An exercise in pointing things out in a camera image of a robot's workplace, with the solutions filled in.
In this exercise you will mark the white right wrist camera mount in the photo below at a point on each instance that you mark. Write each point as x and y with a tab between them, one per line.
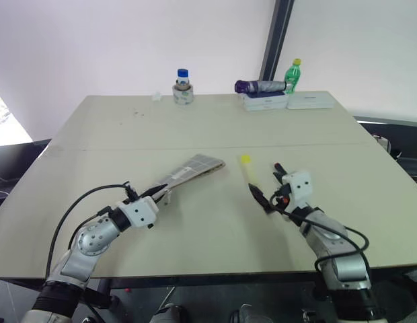
301	186

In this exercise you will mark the grey grid zipper pouch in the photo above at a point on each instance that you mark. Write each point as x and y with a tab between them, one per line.
195	168

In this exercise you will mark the flat white box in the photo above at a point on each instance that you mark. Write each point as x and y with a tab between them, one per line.
309	101

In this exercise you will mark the dark rounded shape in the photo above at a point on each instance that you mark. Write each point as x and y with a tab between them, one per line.
169	313
245	313

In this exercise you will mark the yellow highlighter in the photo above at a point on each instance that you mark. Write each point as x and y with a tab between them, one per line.
249	170

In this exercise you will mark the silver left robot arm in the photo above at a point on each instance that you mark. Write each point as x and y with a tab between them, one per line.
91	239

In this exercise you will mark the dark window frame post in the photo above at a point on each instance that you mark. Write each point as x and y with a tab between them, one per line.
275	43

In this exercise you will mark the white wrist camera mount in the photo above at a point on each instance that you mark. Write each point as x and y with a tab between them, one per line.
301	186
139	212

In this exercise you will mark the black side furniture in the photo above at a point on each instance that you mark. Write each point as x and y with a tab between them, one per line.
17	161

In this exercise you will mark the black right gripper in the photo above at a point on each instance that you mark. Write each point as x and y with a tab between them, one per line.
283	194

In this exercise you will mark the small white object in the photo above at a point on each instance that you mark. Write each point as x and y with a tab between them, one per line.
157	96

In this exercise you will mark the white tape roll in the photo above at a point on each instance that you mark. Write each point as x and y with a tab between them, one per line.
183	96

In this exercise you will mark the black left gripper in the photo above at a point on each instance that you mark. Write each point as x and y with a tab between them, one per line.
158	200

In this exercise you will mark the blue-capped clear bottle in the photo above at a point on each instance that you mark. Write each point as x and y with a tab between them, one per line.
182	77

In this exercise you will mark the green yellow-capped plastic bottle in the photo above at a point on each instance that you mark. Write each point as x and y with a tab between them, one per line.
292	78

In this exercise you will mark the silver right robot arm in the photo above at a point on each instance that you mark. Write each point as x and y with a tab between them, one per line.
343	259

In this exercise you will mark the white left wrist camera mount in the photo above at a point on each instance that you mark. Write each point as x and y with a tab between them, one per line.
139	212

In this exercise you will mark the folded grey purple umbrella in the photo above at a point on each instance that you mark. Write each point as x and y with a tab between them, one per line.
260	86

